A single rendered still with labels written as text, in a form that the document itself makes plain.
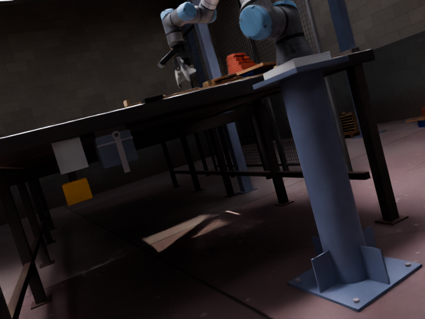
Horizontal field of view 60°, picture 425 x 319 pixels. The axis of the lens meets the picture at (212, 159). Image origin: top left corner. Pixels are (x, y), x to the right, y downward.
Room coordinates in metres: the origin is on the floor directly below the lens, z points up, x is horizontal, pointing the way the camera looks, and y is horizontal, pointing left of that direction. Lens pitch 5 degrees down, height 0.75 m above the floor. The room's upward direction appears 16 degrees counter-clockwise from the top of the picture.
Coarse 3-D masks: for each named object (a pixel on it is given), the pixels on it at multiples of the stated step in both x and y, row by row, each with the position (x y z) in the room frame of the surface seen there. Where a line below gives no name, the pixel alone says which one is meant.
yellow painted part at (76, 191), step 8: (72, 176) 1.37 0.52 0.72; (64, 184) 1.32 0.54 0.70; (72, 184) 1.33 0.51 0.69; (80, 184) 1.34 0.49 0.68; (88, 184) 1.35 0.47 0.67; (64, 192) 1.32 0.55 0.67; (72, 192) 1.33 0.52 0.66; (80, 192) 1.34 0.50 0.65; (88, 192) 1.35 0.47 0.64; (72, 200) 1.32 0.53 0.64; (80, 200) 1.33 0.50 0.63
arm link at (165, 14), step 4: (164, 12) 1.75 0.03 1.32; (168, 12) 1.74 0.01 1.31; (164, 16) 1.75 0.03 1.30; (168, 16) 1.73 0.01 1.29; (164, 20) 1.75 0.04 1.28; (168, 20) 1.73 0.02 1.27; (164, 24) 1.75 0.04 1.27; (168, 24) 1.74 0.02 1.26; (172, 24) 1.73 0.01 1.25; (164, 28) 1.76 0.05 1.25; (168, 28) 1.75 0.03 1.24; (172, 28) 1.74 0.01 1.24; (176, 28) 1.75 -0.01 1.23; (180, 28) 1.78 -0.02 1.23; (168, 32) 1.75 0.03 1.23; (172, 32) 1.74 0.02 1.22
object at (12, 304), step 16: (0, 176) 2.19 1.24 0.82; (0, 192) 2.18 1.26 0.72; (32, 192) 4.04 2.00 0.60; (32, 208) 3.13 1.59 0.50; (16, 224) 2.19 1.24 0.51; (32, 224) 3.11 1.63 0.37; (48, 224) 4.96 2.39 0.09; (16, 240) 2.18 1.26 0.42; (48, 240) 4.04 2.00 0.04; (32, 256) 2.24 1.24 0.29; (48, 256) 3.13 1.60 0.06; (32, 272) 2.19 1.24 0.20; (16, 288) 1.72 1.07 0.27; (32, 288) 2.18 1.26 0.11; (16, 304) 1.48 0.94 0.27; (32, 304) 2.20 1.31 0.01
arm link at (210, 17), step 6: (204, 0) 1.71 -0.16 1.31; (210, 0) 1.70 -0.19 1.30; (216, 0) 1.71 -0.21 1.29; (198, 6) 1.73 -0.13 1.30; (204, 6) 1.72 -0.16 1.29; (210, 6) 1.72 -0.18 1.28; (204, 12) 1.74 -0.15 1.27; (210, 12) 1.74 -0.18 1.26; (216, 12) 1.79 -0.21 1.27; (204, 18) 1.75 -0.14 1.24; (210, 18) 1.77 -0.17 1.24
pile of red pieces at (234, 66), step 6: (234, 54) 2.64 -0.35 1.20; (240, 54) 2.69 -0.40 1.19; (228, 60) 2.67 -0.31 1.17; (234, 60) 2.64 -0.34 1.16; (240, 60) 2.67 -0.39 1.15; (246, 60) 2.69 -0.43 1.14; (252, 60) 2.76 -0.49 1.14; (228, 66) 2.68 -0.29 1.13; (234, 66) 2.65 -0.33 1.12; (240, 66) 2.62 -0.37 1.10; (246, 66) 2.66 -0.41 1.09; (234, 72) 2.65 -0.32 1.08
